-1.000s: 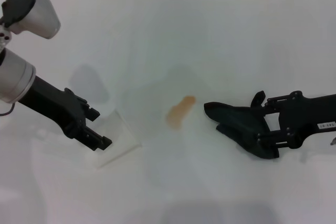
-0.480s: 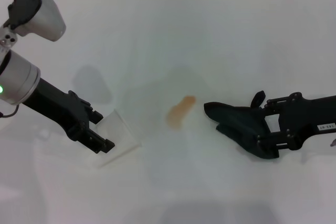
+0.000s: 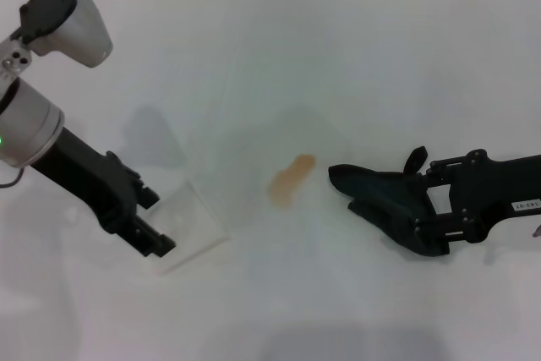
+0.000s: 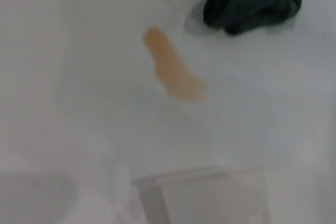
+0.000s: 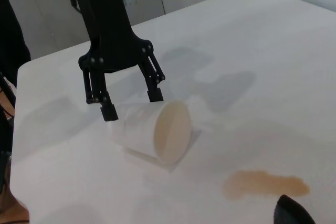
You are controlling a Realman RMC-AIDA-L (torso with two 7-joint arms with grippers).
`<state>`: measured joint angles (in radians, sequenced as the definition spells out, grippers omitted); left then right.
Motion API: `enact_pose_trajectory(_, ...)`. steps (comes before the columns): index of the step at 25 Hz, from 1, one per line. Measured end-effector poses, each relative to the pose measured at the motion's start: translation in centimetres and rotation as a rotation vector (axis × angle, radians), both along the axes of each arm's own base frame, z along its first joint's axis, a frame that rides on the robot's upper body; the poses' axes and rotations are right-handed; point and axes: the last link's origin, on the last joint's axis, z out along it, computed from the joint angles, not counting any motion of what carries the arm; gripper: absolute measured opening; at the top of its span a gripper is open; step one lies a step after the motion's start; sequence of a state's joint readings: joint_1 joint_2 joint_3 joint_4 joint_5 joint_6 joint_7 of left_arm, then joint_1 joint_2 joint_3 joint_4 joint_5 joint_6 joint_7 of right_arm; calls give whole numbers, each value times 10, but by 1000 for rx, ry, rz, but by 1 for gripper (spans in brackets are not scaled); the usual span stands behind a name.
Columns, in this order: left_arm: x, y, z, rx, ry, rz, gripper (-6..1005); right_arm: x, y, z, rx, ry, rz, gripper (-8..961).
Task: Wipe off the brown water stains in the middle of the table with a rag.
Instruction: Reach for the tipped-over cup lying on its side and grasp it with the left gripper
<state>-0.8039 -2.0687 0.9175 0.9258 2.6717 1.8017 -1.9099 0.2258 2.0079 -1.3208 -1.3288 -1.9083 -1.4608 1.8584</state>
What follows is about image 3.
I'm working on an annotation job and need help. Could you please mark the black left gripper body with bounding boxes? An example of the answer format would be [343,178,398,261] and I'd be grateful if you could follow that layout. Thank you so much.
[30,125,145,257]

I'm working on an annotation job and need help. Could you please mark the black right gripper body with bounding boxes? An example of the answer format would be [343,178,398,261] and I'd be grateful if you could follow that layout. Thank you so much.
[449,156,541,243]

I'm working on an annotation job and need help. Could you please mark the white paper cup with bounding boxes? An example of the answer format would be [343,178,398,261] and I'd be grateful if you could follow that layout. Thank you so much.
[145,181,232,274]

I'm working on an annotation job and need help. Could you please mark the dark blue rag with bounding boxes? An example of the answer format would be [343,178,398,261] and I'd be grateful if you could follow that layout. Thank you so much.
[328,163,451,259]

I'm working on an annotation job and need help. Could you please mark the brown water stain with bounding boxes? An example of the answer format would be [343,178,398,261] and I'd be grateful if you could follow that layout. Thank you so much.
[266,153,317,210]

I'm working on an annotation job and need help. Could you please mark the grey left gripper cable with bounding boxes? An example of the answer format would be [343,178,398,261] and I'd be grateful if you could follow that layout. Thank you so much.
[0,165,27,189]

